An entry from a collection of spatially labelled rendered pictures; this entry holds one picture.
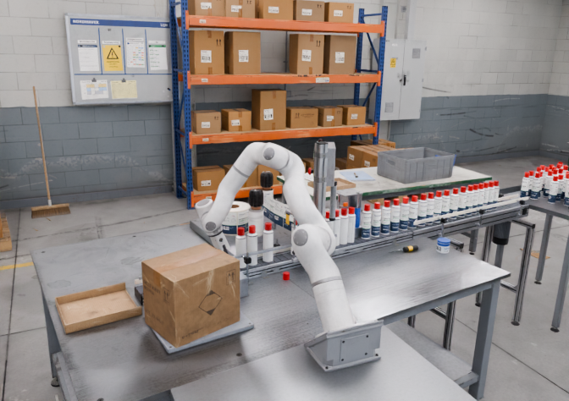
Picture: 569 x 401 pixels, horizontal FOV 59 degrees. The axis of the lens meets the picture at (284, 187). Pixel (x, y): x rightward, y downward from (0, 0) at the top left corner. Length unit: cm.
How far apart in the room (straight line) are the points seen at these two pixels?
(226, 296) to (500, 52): 843
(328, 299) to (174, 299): 56
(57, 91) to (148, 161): 137
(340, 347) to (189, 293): 58
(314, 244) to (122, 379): 82
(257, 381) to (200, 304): 36
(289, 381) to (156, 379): 45
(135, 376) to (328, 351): 67
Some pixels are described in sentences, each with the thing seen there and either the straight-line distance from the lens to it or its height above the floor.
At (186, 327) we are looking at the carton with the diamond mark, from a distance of 197.
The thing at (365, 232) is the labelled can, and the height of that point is 93.
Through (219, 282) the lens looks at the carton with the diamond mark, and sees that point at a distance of 198.
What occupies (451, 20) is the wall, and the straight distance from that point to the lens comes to 904.
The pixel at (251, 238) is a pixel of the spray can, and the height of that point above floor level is 103.
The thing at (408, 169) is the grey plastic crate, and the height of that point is 93.
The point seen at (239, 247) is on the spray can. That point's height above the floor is 99.
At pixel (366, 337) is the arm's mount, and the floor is 94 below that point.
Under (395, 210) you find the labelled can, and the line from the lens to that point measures 302.
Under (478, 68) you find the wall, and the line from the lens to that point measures 954.
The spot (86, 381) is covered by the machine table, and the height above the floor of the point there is 83.
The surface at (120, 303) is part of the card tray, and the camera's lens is 237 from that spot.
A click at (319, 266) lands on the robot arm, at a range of 193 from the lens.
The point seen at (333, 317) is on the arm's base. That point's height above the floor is 98.
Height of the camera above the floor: 193
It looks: 16 degrees down
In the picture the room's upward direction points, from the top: 1 degrees clockwise
